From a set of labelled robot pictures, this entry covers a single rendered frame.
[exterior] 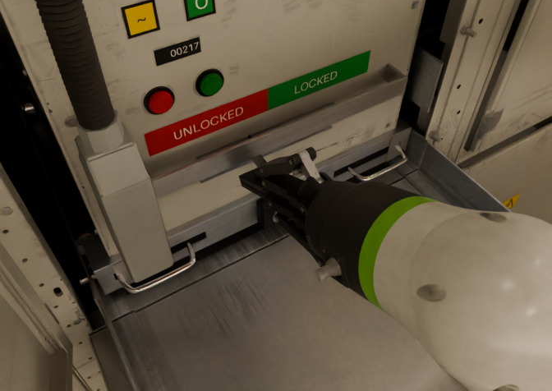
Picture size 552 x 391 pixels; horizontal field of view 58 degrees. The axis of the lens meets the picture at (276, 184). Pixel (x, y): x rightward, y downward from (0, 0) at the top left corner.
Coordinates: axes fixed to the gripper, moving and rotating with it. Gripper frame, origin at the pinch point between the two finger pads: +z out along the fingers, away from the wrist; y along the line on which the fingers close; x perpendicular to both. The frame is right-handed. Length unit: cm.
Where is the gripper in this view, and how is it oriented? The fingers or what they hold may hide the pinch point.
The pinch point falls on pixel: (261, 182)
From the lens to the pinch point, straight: 60.6
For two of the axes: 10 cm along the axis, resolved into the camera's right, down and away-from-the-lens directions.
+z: -4.5, -2.1, 8.7
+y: 2.6, 9.0, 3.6
